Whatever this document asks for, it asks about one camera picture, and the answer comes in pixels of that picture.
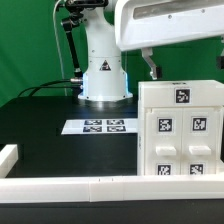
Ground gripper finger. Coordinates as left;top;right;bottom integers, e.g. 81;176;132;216
216;35;224;70

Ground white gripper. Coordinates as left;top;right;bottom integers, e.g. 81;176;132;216
115;0;224;80

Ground white cabinet door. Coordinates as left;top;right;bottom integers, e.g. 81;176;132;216
181;107;223;175
144;108;182;176

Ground white cabinet body box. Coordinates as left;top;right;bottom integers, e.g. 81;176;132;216
137;105;223;176

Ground white cabinet top block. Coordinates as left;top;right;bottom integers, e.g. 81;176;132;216
138;80;224;108

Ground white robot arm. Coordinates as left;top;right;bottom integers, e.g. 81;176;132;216
81;0;224;102

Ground white left fence piece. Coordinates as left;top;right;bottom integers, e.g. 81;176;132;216
0;144;18;179

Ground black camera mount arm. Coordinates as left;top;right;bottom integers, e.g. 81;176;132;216
54;0;109;77

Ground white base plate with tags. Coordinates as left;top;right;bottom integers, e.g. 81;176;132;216
61;118;137;135

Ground grey hanging cable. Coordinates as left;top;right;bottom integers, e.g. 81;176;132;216
52;0;68;97

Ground black cables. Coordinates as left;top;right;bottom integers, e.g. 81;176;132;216
17;77;84;98

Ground white front fence rail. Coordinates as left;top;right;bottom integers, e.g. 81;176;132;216
0;174;224;203

